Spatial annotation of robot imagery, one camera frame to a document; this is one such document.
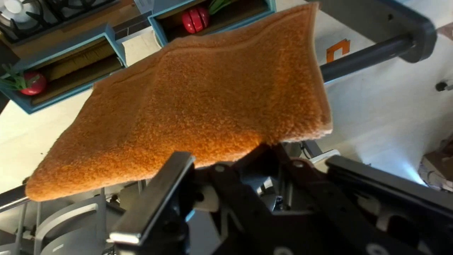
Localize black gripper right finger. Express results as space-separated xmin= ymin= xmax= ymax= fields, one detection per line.
xmin=324 ymin=155 xmax=453 ymax=255

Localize red toy tomato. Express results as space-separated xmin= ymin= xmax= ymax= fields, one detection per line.
xmin=179 ymin=5 xmax=212 ymax=36
xmin=17 ymin=70 xmax=49 ymax=100

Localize orange terry cloth towel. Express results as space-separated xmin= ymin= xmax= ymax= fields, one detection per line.
xmin=24 ymin=2 xmax=334 ymax=204

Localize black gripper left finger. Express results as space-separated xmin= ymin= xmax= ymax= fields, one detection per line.
xmin=107 ymin=151 xmax=196 ymax=255

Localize black metal kitchen frame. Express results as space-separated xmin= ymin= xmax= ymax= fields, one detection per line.
xmin=314 ymin=0 xmax=439 ymax=85

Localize orange bracket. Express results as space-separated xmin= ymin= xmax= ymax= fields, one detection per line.
xmin=325 ymin=39 xmax=352 ymax=64

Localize blue shelf box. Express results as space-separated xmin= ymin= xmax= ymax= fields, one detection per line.
xmin=0 ymin=23 xmax=129 ymax=117
xmin=147 ymin=0 xmax=277 ymax=47

